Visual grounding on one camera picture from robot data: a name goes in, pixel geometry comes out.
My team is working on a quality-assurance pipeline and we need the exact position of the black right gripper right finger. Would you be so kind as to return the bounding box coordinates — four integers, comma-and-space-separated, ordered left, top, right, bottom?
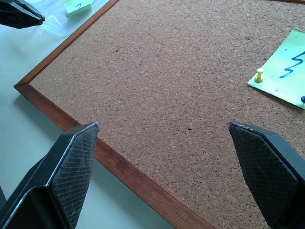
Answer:
229, 121, 305, 229

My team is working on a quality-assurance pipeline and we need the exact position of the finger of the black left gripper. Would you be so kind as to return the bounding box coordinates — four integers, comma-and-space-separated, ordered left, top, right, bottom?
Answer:
0, 5, 45, 30
0, 0, 45, 21

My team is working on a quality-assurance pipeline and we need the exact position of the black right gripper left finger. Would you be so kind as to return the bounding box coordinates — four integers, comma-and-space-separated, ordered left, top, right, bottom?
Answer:
0, 122, 101, 229

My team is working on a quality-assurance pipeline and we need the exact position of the small green sticky note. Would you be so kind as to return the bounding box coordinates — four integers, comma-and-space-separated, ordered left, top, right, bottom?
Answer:
63, 0, 93, 19

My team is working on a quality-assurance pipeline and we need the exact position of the yellow push pin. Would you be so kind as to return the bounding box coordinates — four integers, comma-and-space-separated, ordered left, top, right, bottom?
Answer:
254, 68, 265, 83

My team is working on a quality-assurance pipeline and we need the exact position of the green note with blue scribble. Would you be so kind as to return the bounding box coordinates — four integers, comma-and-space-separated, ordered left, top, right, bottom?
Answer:
247, 28, 305, 110

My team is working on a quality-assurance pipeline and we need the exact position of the clear plastic tray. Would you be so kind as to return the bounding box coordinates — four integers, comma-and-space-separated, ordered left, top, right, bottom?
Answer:
35, 0, 113, 38

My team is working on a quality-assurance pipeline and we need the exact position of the cork board with wooden frame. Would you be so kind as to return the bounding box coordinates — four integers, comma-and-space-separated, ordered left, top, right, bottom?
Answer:
13, 0, 305, 229

